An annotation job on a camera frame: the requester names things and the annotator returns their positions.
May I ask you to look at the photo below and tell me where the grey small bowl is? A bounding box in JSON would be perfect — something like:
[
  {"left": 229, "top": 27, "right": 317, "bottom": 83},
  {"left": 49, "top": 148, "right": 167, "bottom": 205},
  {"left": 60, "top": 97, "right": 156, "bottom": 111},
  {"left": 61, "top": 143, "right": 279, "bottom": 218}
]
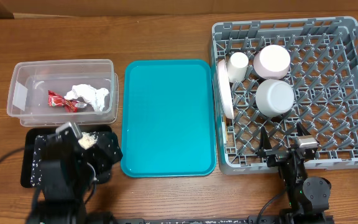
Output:
[{"left": 255, "top": 80, "right": 295, "bottom": 118}]

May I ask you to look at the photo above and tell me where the red snack wrapper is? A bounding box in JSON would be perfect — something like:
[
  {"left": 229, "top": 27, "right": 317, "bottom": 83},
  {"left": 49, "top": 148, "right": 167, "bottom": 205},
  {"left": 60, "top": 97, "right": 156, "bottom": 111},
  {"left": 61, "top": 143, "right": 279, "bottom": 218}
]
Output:
[{"left": 48, "top": 90, "right": 88, "bottom": 113}]

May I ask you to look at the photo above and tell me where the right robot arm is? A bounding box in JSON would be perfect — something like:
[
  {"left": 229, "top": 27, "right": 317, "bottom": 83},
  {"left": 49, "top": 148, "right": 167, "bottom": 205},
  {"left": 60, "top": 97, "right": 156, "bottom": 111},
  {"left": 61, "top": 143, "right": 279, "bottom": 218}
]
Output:
[{"left": 255, "top": 123, "right": 334, "bottom": 223}]

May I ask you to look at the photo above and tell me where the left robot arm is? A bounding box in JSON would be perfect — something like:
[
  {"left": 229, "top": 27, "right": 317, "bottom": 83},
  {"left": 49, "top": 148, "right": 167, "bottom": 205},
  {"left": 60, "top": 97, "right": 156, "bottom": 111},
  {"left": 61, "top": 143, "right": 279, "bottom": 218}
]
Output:
[{"left": 26, "top": 132, "right": 122, "bottom": 224}]

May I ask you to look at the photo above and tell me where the pink plate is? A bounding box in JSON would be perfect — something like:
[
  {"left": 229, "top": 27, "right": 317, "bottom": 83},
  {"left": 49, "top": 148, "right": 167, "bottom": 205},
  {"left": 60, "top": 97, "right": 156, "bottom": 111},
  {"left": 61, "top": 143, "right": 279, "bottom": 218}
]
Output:
[{"left": 217, "top": 60, "right": 234, "bottom": 119}]

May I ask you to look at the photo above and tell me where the teal serving tray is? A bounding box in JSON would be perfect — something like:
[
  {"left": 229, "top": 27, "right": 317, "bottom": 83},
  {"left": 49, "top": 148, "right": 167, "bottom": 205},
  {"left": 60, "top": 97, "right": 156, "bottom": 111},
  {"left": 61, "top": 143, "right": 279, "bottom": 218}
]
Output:
[{"left": 121, "top": 59, "right": 216, "bottom": 178}]

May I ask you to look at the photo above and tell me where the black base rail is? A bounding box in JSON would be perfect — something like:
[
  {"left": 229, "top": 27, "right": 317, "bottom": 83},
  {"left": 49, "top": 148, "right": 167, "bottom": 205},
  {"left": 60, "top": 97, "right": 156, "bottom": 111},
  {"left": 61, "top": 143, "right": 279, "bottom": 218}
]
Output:
[{"left": 104, "top": 215, "right": 335, "bottom": 224}]

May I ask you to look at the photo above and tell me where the clear plastic bin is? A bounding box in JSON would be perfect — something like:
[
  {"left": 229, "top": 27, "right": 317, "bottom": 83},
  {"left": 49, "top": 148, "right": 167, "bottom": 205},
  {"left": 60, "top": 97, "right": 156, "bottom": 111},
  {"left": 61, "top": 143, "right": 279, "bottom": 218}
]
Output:
[{"left": 6, "top": 59, "right": 119, "bottom": 127}]

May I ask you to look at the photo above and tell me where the grey dishwasher rack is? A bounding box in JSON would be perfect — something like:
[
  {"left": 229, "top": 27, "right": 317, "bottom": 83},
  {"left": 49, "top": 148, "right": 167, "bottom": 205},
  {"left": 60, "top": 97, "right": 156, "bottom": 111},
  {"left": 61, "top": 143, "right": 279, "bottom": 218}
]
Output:
[{"left": 211, "top": 16, "right": 358, "bottom": 175}]

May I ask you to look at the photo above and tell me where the white napkin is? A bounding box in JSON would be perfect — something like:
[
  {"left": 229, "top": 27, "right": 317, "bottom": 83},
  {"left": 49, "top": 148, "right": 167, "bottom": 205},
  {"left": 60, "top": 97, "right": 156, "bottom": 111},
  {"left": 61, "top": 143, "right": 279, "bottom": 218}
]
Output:
[{"left": 64, "top": 84, "right": 109, "bottom": 112}]

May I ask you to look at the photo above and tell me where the black tray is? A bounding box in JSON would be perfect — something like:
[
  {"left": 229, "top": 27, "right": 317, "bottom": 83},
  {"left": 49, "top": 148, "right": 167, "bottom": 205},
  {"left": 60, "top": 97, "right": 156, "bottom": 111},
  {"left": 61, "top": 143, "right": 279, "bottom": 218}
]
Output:
[{"left": 21, "top": 125, "right": 122, "bottom": 188}]

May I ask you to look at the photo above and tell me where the white rice pile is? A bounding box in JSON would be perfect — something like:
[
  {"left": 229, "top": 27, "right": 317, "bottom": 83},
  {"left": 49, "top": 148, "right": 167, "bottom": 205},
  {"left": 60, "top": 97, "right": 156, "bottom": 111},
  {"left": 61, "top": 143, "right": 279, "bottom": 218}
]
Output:
[{"left": 31, "top": 131, "right": 121, "bottom": 187}]

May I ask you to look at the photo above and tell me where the pink bowl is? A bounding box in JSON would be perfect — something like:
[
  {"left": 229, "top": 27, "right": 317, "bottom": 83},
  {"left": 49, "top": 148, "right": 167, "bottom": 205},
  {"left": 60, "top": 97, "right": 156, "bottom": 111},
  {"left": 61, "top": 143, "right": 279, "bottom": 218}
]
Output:
[{"left": 253, "top": 45, "right": 291, "bottom": 80}]

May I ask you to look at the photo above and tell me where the white paper cup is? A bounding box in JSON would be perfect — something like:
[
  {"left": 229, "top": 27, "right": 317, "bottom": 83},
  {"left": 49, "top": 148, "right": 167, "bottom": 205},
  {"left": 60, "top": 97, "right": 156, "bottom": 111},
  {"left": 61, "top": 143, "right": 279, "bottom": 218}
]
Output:
[{"left": 226, "top": 52, "right": 249, "bottom": 83}]

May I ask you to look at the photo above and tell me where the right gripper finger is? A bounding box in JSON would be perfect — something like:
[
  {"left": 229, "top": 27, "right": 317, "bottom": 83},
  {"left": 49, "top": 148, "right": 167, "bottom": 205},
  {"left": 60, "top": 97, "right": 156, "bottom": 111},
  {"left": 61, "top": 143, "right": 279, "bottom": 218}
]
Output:
[
  {"left": 258, "top": 126, "right": 272, "bottom": 152},
  {"left": 296, "top": 122, "right": 311, "bottom": 138}
]

